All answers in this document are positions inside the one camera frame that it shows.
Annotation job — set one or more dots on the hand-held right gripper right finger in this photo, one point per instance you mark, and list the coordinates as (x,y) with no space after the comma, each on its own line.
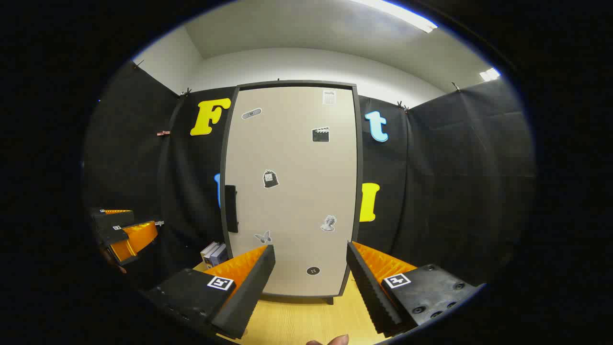
(371,292)

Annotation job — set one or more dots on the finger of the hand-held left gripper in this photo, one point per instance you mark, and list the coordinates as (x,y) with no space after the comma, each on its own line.
(112,219)
(115,235)

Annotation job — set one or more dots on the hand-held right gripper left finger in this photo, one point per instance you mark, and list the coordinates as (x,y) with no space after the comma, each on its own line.
(249,297)

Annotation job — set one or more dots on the beige cabinet door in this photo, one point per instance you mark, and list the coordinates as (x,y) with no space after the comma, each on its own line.
(297,201)

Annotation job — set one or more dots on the dark grey cabinet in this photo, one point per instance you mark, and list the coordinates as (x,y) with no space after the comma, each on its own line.
(360,191)

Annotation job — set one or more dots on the blue-grey book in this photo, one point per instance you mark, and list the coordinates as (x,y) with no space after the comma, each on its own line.
(220,254)

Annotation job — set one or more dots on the white book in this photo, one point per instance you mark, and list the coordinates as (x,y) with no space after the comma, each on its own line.
(208,251)

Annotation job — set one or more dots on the black backdrop cloth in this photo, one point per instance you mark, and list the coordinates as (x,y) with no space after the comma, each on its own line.
(431,167)

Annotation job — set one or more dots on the black cloth clip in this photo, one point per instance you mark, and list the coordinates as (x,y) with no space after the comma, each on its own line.
(186,91)
(455,86)
(401,106)
(139,63)

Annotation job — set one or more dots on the small ceiling light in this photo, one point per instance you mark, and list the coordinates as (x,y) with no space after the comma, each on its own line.
(490,74)

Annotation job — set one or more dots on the long ceiling light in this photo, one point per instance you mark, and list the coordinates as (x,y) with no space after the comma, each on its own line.
(397,13)

